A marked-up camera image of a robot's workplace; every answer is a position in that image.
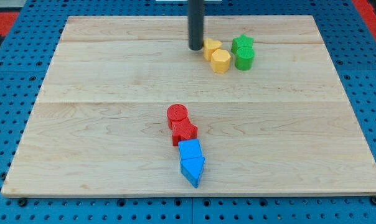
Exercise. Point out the black cylindrical robot arm rod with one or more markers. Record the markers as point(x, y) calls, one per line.
point(195, 16)

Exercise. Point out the red cylinder block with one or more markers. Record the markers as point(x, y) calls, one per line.
point(176, 112)

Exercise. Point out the red star block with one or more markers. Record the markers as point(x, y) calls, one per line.
point(183, 130)

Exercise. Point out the blue square block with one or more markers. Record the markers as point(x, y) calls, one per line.
point(189, 149)

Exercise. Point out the blue triangle block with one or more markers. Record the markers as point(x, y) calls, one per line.
point(192, 170)

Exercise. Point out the light wooden board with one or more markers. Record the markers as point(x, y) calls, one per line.
point(284, 128)

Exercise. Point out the yellow hexagon block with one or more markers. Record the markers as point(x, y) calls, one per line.
point(220, 61)

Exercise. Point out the green cylinder block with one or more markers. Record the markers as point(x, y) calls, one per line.
point(244, 58)

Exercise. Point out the green star block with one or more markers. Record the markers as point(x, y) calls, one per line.
point(241, 41)

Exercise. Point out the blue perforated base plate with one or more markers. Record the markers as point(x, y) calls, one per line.
point(28, 48)

